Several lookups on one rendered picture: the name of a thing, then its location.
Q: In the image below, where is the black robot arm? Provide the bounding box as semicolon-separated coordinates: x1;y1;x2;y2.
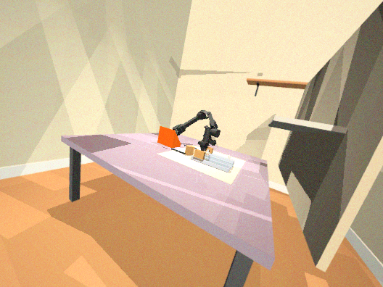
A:
172;110;221;146

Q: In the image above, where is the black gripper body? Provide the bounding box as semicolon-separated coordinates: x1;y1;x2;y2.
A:
198;134;211;146

